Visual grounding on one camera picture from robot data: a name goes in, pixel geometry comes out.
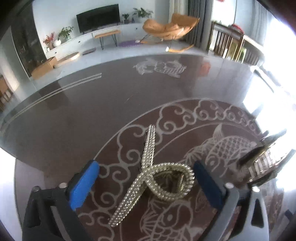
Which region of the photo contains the red flower pot plant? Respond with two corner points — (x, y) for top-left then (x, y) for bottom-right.
(43, 32), (55, 50)

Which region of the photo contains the green potted plant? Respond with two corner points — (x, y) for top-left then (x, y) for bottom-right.
(57, 26), (74, 42)

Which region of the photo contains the round wooden floor board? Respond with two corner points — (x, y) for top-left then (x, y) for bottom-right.
(54, 52), (80, 68)

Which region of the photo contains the small wooden bench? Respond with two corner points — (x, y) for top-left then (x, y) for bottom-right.
(94, 30), (121, 50)

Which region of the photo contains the brown cardboard box on floor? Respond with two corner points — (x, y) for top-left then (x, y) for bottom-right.
(31, 57), (58, 80)

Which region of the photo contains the black flat screen television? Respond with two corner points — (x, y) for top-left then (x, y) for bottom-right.
(76, 4), (120, 33)

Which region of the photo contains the pearl ribbon hair clip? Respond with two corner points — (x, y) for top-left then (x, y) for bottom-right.
(108, 125), (195, 227)

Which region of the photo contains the green plants right of television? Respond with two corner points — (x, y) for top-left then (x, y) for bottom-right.
(122, 8), (154, 23)

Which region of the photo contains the dark tall display cabinet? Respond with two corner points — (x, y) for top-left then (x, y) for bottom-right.
(11, 3), (47, 77)

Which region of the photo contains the wooden dining chair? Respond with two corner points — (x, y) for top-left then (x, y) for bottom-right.
(207, 21), (246, 63)

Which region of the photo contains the white low tv cabinet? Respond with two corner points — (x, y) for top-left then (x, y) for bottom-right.
(45, 23), (145, 60)

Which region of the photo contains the orange lounge rocking chair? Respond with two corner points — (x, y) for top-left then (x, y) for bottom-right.
(136, 13), (200, 53)

